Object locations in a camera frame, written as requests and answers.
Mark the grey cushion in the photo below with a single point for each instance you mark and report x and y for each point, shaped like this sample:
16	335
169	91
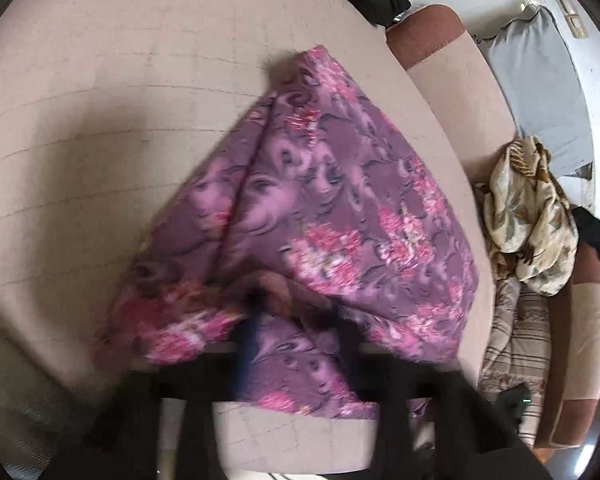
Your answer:
535	72

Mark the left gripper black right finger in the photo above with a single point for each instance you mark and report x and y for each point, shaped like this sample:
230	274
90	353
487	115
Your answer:
431	422

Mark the beige patterned blanket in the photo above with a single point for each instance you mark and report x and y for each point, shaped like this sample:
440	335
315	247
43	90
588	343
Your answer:
518	352

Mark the cream floral crumpled cloth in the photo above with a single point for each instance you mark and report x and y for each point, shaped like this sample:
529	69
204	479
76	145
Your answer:
526	219

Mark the purple pink floral garment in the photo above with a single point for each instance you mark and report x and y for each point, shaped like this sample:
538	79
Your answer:
313	212

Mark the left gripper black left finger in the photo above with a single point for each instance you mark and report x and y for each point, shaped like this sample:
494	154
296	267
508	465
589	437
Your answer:
123	442

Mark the pink brown sofa armrest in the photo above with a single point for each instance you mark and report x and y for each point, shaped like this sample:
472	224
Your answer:
572	389

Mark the pink sofa backrest cushion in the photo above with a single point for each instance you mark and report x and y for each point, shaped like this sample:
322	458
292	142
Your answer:
434	47

